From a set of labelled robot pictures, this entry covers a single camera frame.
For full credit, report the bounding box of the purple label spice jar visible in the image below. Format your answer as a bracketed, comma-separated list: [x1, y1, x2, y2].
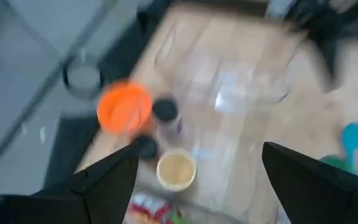
[152, 97, 186, 141]

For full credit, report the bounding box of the red Maruchan ramen packet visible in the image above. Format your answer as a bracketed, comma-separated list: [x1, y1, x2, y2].
[128, 192, 180, 224]

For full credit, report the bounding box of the green oregano jar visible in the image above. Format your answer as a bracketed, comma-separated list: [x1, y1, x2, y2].
[318, 154, 356, 174]

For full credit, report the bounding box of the tan lid jar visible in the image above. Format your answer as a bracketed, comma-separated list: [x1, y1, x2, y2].
[156, 147, 198, 193]

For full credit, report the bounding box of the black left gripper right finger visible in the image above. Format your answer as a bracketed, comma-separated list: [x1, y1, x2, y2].
[262, 142, 358, 224]

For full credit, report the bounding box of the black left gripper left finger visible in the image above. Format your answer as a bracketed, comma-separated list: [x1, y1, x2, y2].
[42, 144, 140, 224]

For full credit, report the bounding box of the teal plastic spoon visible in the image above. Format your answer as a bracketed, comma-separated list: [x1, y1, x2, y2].
[340, 122, 358, 175]

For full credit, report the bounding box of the brown spice jar black lid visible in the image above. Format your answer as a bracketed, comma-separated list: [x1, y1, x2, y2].
[134, 135, 160, 161]

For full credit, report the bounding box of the orange plastic bowl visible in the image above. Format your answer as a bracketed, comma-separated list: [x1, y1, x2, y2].
[96, 79, 154, 137]

